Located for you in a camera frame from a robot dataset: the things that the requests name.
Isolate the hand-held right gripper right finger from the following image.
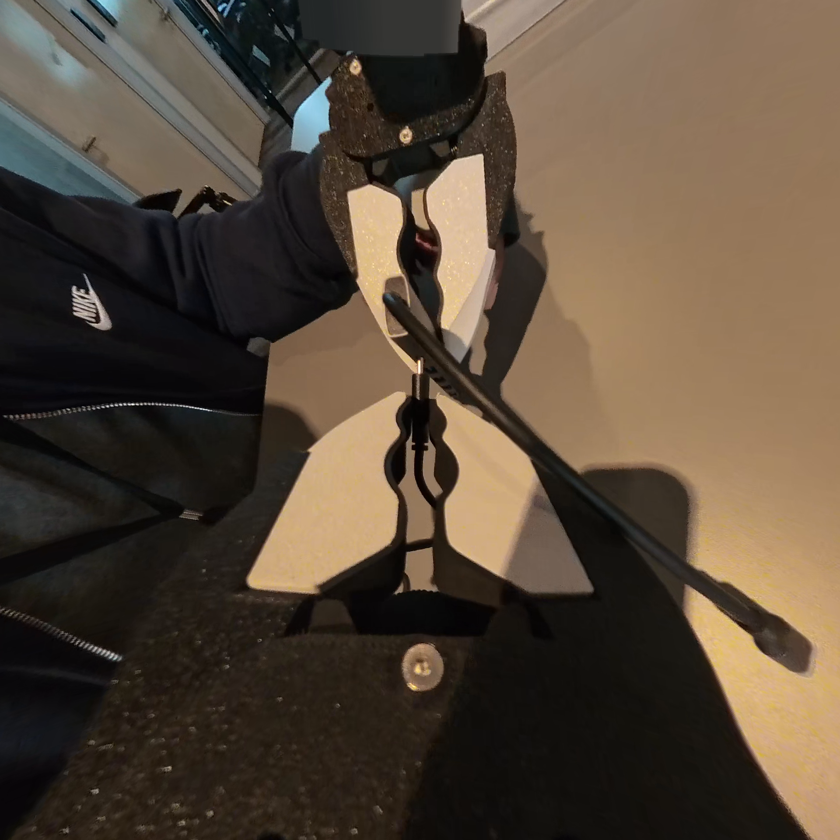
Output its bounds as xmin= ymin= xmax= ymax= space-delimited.
xmin=428 ymin=394 xmax=597 ymax=601

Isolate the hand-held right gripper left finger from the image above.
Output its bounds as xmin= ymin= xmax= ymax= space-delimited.
xmin=245 ymin=390 xmax=413 ymax=601

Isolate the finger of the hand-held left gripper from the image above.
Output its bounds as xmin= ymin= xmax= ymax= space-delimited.
xmin=425 ymin=156 xmax=497 ymax=362
xmin=346 ymin=185 xmax=424 ymax=370

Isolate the black cable silver plug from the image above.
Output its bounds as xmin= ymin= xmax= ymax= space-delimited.
xmin=402 ymin=356 xmax=439 ymax=592

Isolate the grey multiport hub black cable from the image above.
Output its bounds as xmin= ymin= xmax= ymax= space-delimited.
xmin=382 ymin=276 xmax=815 ymax=676

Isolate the person's left forearm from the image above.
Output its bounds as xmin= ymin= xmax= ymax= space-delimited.
xmin=177 ymin=151 xmax=358 ymax=342

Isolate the person's left hand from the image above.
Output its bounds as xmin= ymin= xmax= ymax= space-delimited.
xmin=490 ymin=235 xmax=511 ymax=307

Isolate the black tripod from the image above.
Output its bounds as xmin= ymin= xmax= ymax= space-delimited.
xmin=259 ymin=0 xmax=326 ymax=129

